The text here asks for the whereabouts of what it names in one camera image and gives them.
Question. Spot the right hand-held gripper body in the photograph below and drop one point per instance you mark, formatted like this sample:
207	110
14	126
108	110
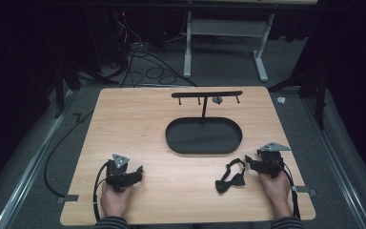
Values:
270	160

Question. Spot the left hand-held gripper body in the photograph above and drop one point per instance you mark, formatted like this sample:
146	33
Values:
117	173

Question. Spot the black bow tie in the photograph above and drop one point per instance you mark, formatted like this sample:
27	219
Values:
230	183

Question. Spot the person's left hand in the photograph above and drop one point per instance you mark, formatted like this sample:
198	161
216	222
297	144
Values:
116	200

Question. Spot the person's right hand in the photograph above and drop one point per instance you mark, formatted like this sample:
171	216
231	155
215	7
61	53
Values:
276	189

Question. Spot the grey tape strip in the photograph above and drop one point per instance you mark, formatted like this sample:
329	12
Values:
67	199
305	190

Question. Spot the black hook stand with tray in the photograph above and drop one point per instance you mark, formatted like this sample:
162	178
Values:
203	135

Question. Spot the crumpled white scrap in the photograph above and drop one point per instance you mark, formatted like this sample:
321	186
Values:
281	100

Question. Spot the small grey item on hook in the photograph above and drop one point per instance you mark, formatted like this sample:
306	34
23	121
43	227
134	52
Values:
217	100

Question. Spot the black tripod stand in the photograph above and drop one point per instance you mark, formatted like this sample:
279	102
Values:
66	76
317	89

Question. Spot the metal floor rail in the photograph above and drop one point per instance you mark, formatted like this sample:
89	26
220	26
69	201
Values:
336	159
28	171

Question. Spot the white metal desk frame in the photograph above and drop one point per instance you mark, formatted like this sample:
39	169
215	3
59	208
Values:
227	28

